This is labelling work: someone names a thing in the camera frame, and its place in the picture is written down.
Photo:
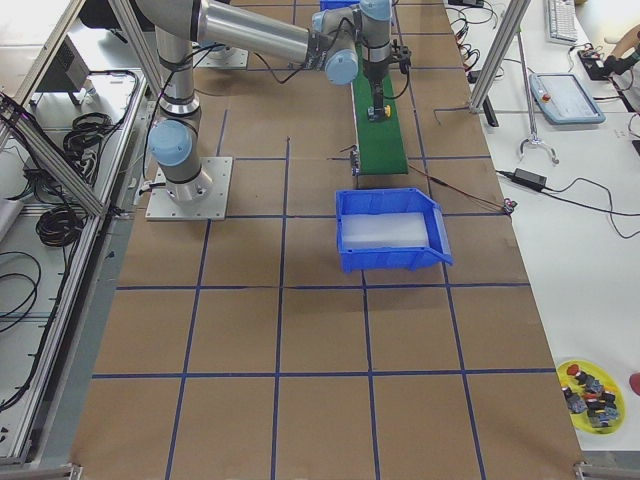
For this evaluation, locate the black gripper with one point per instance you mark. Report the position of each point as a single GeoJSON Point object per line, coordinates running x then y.
{"type": "Point", "coordinates": [373, 73]}

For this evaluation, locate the yellow push button switch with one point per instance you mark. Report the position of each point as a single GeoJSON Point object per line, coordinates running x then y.
{"type": "Point", "coordinates": [377, 114]}

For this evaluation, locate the yellow plate of buttons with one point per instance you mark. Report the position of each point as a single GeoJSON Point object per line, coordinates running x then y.
{"type": "Point", "coordinates": [594, 400]}

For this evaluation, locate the green conveyor belt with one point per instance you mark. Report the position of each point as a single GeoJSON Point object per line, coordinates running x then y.
{"type": "Point", "coordinates": [379, 149]}

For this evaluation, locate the left blue plastic bin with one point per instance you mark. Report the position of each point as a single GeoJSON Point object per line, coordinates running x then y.
{"type": "Point", "coordinates": [336, 4]}

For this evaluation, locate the blue plastic bin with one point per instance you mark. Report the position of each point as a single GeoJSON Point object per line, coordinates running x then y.
{"type": "Point", "coordinates": [393, 200]}
{"type": "Point", "coordinates": [336, 4]}

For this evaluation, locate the right blue plastic bin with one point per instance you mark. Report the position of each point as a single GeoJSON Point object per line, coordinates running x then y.
{"type": "Point", "coordinates": [393, 200]}

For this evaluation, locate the white foam pad right bin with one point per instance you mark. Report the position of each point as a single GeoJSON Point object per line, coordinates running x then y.
{"type": "Point", "coordinates": [391, 230]}

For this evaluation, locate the black power adapter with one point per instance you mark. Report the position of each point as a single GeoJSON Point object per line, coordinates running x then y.
{"type": "Point", "coordinates": [529, 179]}

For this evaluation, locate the teach pendant tablet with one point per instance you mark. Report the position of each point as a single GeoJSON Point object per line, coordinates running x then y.
{"type": "Point", "coordinates": [563, 99]}

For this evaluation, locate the white keyboard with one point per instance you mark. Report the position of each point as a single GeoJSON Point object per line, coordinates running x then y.
{"type": "Point", "coordinates": [560, 21]}

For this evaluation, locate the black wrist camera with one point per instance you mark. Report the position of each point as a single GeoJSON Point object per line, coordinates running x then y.
{"type": "Point", "coordinates": [401, 55]}

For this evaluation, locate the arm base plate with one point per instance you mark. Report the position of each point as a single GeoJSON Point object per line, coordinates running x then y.
{"type": "Point", "coordinates": [205, 197]}

